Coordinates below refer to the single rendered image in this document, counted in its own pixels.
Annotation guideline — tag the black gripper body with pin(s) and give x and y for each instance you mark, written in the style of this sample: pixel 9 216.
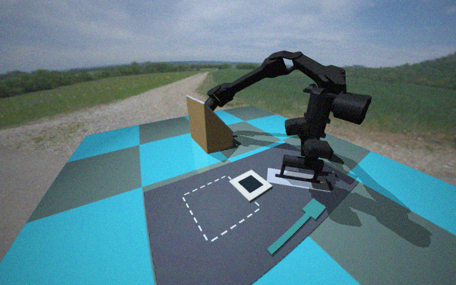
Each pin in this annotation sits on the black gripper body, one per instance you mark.
pixel 313 146

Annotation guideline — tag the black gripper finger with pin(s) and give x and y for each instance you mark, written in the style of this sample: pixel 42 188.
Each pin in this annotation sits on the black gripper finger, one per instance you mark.
pixel 303 139
pixel 309 160

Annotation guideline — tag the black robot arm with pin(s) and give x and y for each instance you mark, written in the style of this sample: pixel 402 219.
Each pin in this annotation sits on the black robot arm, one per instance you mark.
pixel 330 95

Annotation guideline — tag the white square tile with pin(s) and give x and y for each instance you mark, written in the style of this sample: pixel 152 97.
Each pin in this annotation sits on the white square tile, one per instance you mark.
pixel 250 185

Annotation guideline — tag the teal flat trowel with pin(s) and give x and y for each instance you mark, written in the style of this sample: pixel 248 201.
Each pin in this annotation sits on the teal flat trowel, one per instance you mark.
pixel 312 210

